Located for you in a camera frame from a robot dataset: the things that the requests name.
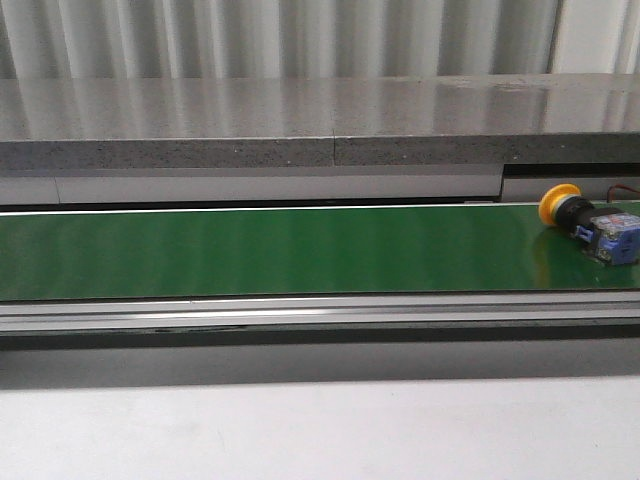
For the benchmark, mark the yellow emergency push button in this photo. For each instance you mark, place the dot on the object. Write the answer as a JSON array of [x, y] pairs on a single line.
[[608, 234]]

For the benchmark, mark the green conveyor belt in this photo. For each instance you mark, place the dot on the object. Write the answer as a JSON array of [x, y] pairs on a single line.
[[244, 252]]

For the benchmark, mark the grey stone counter slab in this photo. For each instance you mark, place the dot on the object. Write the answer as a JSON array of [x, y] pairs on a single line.
[[153, 123]]

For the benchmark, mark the white corrugated curtain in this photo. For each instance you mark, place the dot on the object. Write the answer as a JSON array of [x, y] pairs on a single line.
[[315, 39]]

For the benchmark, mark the aluminium conveyor side rail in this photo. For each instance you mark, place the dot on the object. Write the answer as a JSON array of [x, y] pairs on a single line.
[[555, 308]]

